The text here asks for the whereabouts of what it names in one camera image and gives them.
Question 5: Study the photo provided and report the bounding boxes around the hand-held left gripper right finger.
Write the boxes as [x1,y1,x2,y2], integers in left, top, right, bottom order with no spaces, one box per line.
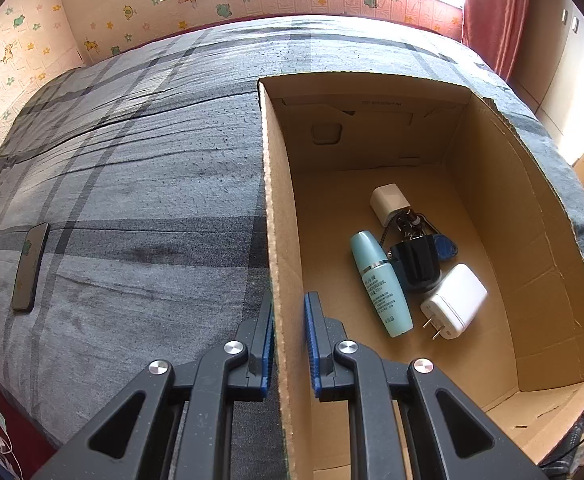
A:
[303,291,548,480]

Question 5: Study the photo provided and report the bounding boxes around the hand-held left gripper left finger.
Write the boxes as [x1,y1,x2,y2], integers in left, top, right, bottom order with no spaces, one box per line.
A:
[32,290,276,480]

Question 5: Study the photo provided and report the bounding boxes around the teal cosmetic bottle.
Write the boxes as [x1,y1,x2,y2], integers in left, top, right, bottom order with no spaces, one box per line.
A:
[350,230,414,338]

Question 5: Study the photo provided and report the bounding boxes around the black charger plug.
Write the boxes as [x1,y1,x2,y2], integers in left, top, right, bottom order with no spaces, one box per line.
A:
[389,236,443,294]

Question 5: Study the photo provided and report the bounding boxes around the large white charger plug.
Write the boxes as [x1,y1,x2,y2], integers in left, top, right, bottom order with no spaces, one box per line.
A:
[420,263,488,342]

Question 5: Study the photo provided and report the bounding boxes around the small white charger plug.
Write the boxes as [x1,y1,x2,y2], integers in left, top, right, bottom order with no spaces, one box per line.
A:
[370,184,413,227]

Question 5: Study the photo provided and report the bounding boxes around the bunch of keys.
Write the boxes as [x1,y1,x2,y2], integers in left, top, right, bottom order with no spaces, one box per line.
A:
[381,210,459,264]

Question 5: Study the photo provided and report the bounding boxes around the cardboard box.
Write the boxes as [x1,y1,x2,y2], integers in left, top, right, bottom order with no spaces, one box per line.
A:
[257,76,584,480]

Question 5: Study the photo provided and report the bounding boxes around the black smartphone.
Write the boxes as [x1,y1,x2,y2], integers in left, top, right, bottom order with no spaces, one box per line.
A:
[11,222,51,312]

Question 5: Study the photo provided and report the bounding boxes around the cream wardrobe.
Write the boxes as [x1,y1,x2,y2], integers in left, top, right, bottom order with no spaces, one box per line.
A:
[509,0,584,171]

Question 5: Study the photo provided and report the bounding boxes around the red curtain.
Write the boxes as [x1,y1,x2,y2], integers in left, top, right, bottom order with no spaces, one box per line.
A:
[462,0,536,82]

